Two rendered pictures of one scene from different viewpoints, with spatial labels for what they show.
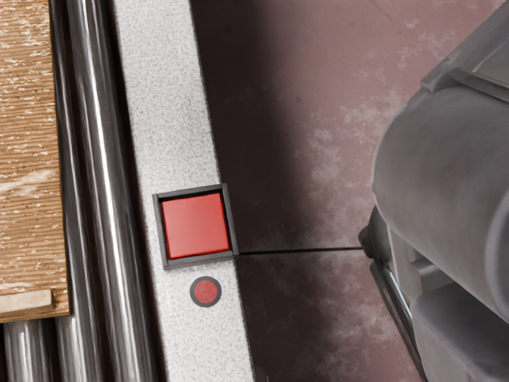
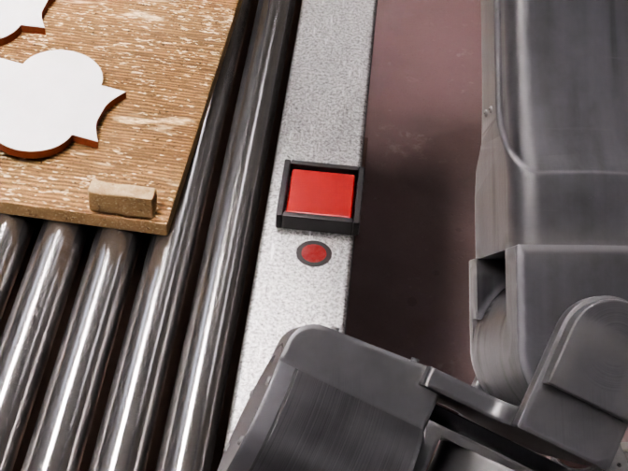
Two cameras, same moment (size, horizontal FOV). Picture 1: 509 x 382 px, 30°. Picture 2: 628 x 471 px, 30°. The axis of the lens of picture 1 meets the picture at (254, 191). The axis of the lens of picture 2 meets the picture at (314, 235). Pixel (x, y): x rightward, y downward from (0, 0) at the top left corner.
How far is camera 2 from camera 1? 0.54 m
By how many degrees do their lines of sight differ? 27
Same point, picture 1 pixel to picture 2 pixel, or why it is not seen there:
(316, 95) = not seen: hidden behind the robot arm
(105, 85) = (268, 81)
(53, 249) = (170, 175)
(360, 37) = not seen: hidden behind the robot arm
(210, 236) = (334, 205)
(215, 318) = (317, 277)
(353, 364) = not seen: outside the picture
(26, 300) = (129, 190)
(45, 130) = (198, 91)
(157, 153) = (301, 139)
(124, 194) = (257, 162)
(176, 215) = (304, 181)
